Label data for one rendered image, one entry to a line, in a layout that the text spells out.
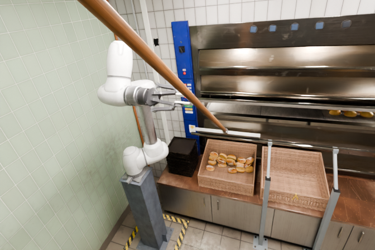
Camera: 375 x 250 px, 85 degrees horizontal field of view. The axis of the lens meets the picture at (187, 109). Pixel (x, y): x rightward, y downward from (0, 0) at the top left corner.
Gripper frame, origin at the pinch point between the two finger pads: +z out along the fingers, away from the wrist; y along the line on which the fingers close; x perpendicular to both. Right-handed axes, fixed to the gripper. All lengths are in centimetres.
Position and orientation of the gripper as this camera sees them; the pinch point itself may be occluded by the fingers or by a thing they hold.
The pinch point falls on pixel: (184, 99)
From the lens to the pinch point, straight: 82.6
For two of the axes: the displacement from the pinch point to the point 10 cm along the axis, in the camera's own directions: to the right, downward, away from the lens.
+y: -1.4, 9.7, -1.9
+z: 9.4, 0.7, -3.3
